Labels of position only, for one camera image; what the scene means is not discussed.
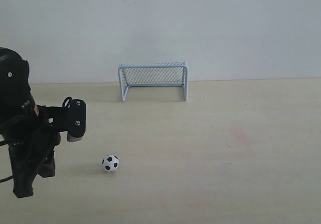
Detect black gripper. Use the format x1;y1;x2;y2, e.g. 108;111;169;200
1;100;68;198

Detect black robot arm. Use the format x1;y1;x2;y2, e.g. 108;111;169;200
1;47;61;198

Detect white miniature goal with net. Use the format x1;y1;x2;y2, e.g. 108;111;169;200
117;61;189;101

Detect black and white soccer ball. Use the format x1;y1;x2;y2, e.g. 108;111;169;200
101;154;119;172

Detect black cable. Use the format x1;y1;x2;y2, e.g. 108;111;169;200
0;138;15;183

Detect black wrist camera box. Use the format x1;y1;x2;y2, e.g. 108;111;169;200
62;96;87;143

